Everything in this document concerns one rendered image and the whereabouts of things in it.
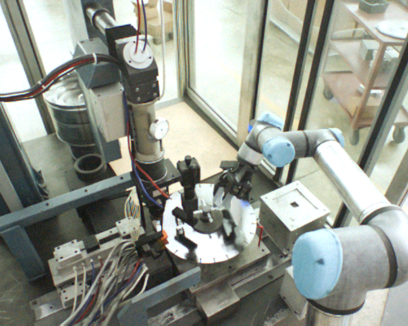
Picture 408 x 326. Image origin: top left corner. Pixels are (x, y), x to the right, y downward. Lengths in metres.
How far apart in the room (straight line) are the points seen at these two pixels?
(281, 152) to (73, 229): 0.91
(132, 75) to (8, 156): 0.78
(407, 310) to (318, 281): 1.70
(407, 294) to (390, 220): 1.65
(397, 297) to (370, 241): 1.67
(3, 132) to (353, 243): 1.11
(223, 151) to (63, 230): 0.80
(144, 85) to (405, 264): 0.58
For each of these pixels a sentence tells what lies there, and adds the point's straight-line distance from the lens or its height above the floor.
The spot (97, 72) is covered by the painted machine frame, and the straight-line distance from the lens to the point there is 0.84.
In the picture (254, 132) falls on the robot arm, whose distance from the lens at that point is 1.05.
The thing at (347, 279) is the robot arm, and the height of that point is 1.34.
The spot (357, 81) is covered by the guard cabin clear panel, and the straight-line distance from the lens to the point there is 1.16.
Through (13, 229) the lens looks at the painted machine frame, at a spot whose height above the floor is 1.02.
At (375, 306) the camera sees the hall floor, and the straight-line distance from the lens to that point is 2.31.
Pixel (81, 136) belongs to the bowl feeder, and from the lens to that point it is 1.61.
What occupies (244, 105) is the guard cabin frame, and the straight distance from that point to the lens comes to 1.64.
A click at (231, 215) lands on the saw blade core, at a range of 1.23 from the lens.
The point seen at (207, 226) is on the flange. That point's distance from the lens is 1.18.
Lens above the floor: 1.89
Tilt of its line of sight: 42 degrees down
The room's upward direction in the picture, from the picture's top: straight up
